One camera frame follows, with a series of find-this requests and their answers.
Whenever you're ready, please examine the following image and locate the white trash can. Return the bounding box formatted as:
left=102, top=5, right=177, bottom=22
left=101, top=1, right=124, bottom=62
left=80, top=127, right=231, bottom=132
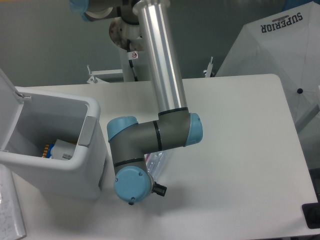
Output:
left=0, top=73, right=108, bottom=199

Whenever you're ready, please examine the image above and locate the blue snack package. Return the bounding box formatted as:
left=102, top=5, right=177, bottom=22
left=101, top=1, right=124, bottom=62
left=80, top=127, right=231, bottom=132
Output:
left=42, top=143, right=55, bottom=159

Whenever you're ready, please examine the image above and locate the white metal mounting bracket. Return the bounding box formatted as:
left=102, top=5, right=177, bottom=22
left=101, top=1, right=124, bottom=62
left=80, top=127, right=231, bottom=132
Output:
left=86, top=56, right=216, bottom=85

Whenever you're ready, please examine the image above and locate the black device at edge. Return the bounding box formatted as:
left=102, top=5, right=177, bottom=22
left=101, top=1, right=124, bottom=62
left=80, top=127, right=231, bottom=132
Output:
left=302, top=202, right=320, bottom=229

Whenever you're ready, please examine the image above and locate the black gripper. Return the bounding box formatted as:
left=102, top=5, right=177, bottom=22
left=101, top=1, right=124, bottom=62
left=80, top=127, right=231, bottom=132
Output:
left=148, top=174, right=167, bottom=196

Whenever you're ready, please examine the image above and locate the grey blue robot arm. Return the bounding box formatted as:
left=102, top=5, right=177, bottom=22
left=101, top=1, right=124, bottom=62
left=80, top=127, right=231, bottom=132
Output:
left=69, top=0, right=203, bottom=205

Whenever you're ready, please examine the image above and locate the white umbrella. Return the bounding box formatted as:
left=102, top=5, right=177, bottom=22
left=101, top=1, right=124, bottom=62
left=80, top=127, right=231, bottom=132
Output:
left=216, top=1, right=320, bottom=122

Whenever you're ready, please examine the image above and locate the white plastic wrapper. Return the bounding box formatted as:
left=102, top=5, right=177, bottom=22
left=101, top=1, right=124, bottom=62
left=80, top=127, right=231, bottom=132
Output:
left=50, top=139, right=76, bottom=161

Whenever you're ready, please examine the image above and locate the crushed clear plastic bottle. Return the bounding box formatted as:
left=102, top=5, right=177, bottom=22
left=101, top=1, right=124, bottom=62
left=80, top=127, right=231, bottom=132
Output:
left=145, top=150, right=172, bottom=181

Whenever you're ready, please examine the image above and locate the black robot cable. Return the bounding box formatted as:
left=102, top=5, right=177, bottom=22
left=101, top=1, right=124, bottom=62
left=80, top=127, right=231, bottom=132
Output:
left=125, top=38, right=139, bottom=82

